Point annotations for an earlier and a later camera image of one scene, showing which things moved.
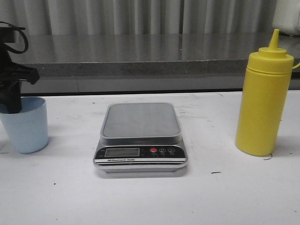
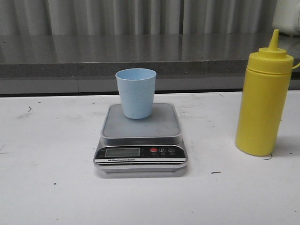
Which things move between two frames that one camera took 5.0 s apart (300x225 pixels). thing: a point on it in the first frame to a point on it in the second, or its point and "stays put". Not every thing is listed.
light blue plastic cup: x=28 y=128 to x=137 y=86
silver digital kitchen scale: x=140 y=137 stays put
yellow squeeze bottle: x=264 y=100 stays put
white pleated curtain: x=140 y=17 stays put
